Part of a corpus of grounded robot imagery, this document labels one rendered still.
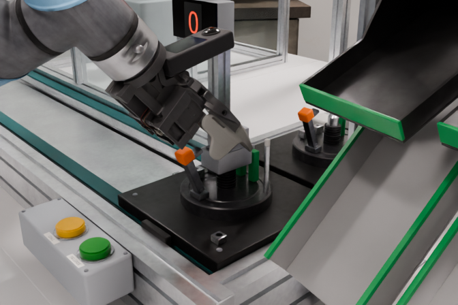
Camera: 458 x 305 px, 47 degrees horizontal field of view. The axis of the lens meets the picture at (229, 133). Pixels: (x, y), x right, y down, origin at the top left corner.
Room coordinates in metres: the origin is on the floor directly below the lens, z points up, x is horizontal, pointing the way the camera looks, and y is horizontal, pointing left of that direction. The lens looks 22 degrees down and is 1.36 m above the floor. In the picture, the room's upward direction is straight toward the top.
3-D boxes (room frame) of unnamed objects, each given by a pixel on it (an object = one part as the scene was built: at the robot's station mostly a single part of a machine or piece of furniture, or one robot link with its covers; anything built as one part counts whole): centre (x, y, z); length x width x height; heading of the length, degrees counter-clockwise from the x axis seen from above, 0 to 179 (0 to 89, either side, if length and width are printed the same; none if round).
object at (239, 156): (0.73, 0.00, 1.06); 0.08 x 0.04 x 0.07; 129
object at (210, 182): (0.72, 0.00, 0.98); 0.14 x 0.14 x 0.02
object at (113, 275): (0.64, 0.22, 0.93); 0.21 x 0.07 x 0.06; 42
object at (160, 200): (0.72, 0.00, 0.96); 0.24 x 0.24 x 0.02; 42
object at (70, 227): (0.64, 0.22, 0.96); 0.04 x 0.04 x 0.02
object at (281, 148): (0.89, -0.19, 1.01); 0.24 x 0.24 x 0.13; 42
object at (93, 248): (0.59, 0.17, 0.96); 0.04 x 0.04 x 0.02
